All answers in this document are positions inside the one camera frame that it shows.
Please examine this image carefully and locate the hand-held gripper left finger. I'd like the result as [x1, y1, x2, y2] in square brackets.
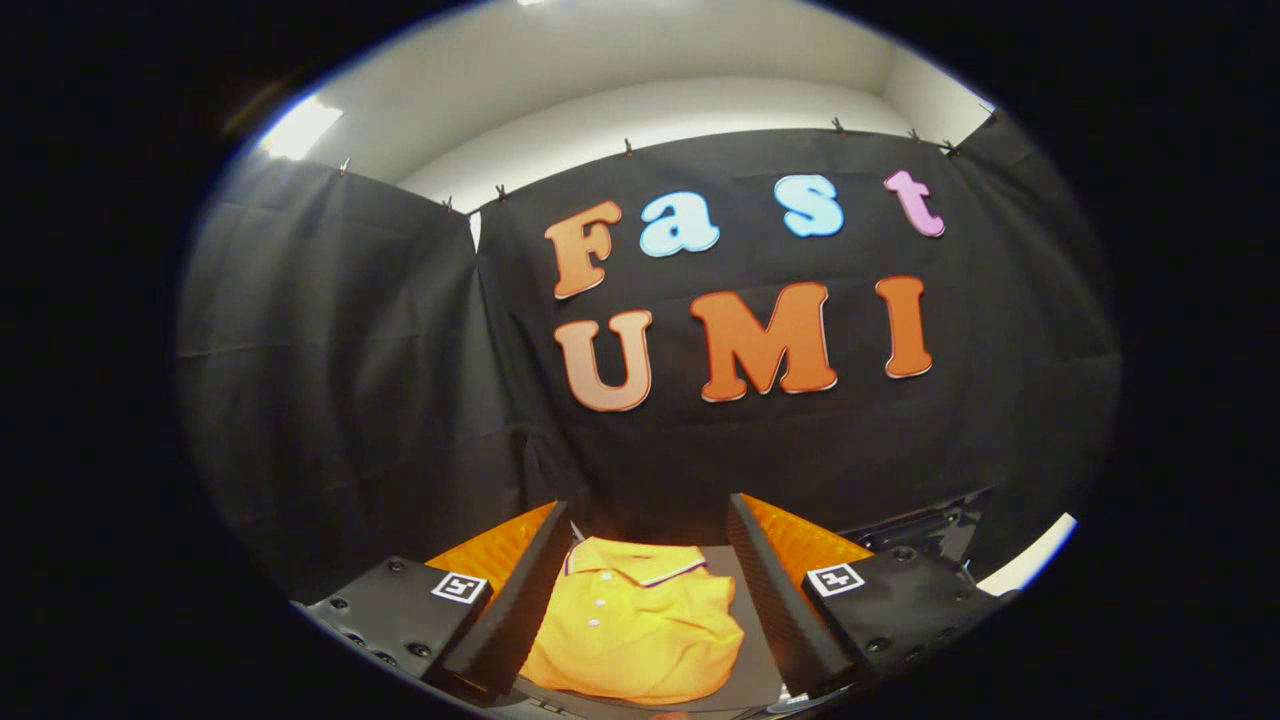
[290, 500, 573, 701]

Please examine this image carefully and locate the grey flat board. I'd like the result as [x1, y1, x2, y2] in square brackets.
[515, 540, 791, 713]

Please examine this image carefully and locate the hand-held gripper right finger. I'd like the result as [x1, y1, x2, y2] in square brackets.
[727, 493, 1021, 698]

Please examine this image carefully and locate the orange polo shirt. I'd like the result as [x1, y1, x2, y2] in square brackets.
[520, 537, 746, 706]

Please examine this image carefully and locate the grey toy washing machine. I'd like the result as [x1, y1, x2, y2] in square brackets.
[840, 487, 996, 591]

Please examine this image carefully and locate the black backdrop cloth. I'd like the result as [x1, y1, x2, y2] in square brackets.
[175, 108, 1123, 601]

